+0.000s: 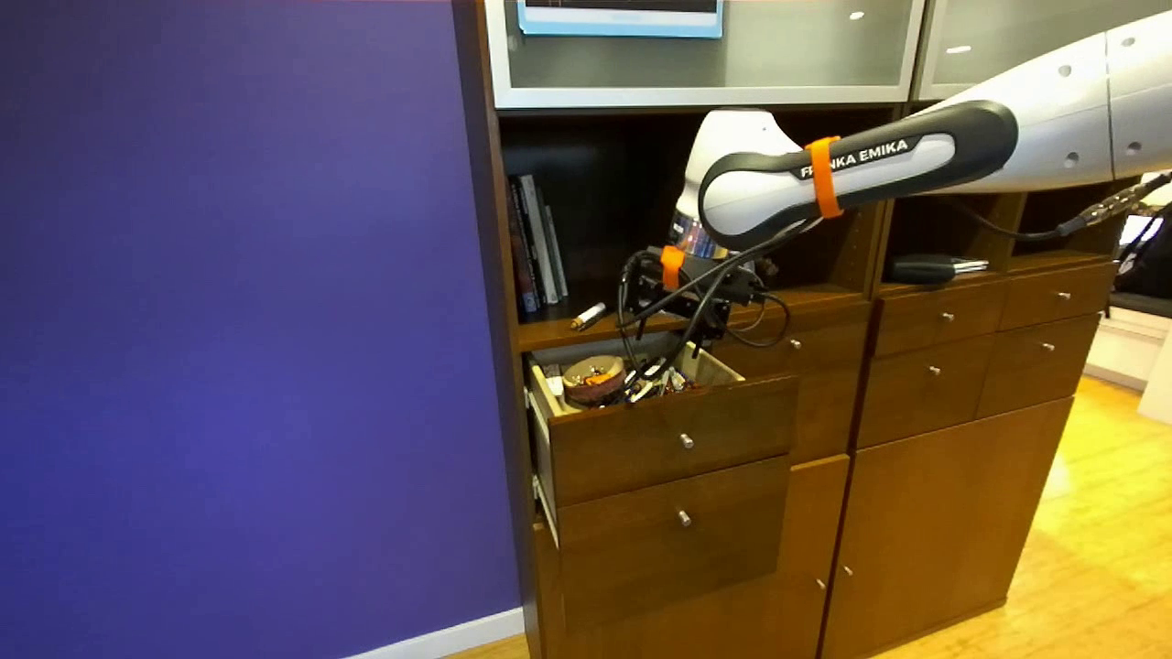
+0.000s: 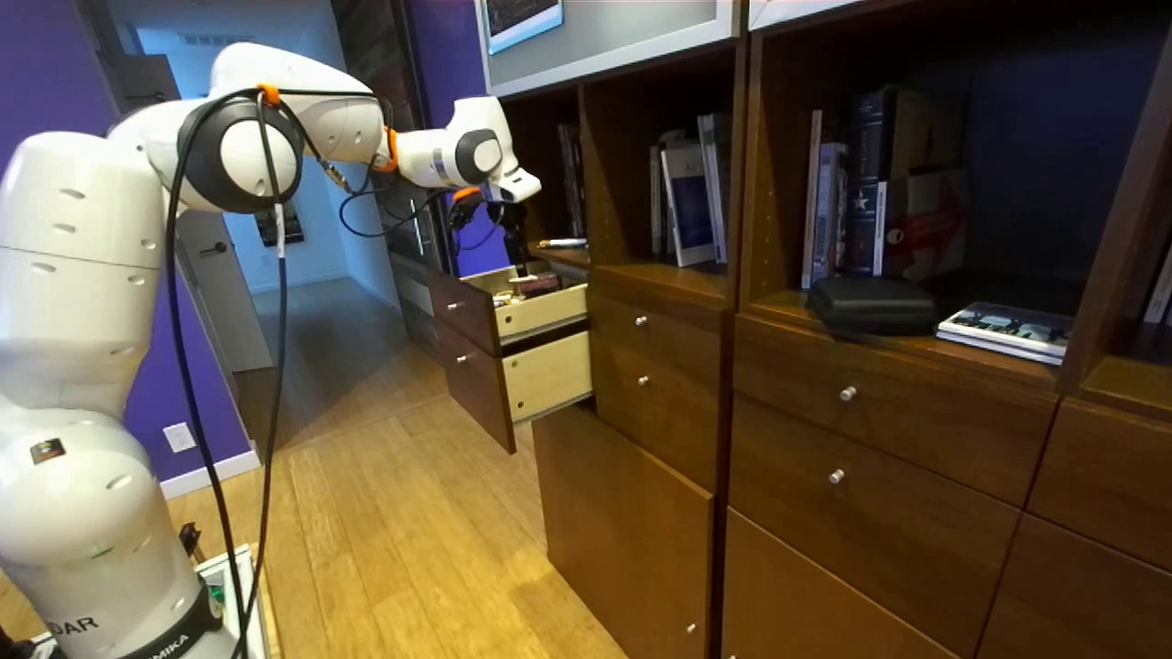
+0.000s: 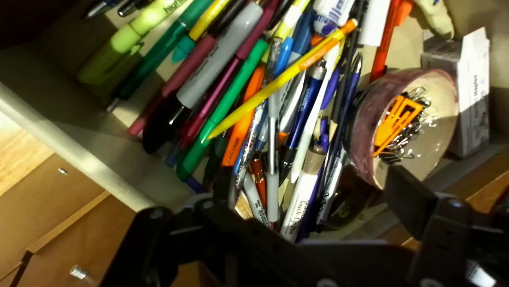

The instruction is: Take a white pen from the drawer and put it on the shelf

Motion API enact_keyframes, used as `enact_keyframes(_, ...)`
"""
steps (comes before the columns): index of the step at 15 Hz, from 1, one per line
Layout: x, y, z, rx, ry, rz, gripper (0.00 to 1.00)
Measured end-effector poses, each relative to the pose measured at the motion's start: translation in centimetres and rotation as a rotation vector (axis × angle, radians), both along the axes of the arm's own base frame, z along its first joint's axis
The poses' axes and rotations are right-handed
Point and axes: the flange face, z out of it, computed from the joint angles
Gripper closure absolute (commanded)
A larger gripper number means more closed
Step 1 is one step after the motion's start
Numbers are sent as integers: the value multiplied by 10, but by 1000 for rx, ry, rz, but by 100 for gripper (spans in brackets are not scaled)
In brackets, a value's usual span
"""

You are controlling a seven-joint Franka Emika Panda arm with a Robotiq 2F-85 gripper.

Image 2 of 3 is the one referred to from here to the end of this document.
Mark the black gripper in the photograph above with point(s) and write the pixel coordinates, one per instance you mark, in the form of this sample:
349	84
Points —
487	217

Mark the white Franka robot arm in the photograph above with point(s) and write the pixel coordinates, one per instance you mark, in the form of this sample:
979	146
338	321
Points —
75	304

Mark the brown round drawer item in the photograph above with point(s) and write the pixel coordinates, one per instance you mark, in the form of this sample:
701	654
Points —
534	278

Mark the shallow open wooden drawer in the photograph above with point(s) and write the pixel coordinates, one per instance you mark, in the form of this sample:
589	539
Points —
462	314

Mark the deep open wooden drawer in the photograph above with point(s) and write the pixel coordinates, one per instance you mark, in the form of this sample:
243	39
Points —
478	387

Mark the closed brown wooden drawer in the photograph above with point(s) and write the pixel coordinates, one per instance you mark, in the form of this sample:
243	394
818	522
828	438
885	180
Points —
662	328
874	506
1118	468
893	396
653	407

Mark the brown wooden shelf cabinet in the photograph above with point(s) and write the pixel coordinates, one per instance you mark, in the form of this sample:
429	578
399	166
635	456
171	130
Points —
735	220

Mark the small white flat dish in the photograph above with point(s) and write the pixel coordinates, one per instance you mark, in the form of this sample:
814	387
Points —
562	243

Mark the grey slim book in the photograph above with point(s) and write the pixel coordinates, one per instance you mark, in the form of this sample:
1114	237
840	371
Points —
569	177

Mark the blue framed picture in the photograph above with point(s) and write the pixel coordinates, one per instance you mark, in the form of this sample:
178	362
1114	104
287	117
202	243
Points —
525	21

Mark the white upright book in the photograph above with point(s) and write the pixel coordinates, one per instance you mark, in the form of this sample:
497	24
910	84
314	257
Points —
811	202

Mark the grey upright book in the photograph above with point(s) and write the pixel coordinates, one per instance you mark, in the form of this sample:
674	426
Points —
833	217

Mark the brown wooden cabinet door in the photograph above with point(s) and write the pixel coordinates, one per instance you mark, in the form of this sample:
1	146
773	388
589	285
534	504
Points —
806	609
624	544

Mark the white baseboard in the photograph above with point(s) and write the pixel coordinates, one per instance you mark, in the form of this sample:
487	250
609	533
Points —
214	468

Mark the black upright binder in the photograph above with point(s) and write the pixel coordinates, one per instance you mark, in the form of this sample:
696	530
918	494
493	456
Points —
869	185

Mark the black zipped case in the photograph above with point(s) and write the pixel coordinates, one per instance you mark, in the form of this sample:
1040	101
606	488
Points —
874	301

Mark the brown red box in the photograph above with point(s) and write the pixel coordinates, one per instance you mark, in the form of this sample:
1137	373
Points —
933	212

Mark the white flat book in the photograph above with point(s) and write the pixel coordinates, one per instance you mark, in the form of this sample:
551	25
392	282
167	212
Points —
1010	329

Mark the white books at cabinet edge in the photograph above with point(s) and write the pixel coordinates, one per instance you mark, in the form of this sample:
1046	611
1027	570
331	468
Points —
1159	294

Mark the grey board behind frame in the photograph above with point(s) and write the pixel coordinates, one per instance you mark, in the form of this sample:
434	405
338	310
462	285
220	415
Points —
656	185

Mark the dark wall panel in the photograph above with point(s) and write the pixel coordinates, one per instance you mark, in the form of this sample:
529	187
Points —
296	227

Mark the white board behind frame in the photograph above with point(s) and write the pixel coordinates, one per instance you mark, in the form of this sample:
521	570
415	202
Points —
711	146

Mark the white wall outlet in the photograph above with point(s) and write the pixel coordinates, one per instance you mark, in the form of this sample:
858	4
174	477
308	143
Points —
182	438

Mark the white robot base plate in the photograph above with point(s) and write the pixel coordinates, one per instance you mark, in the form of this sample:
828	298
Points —
243	599

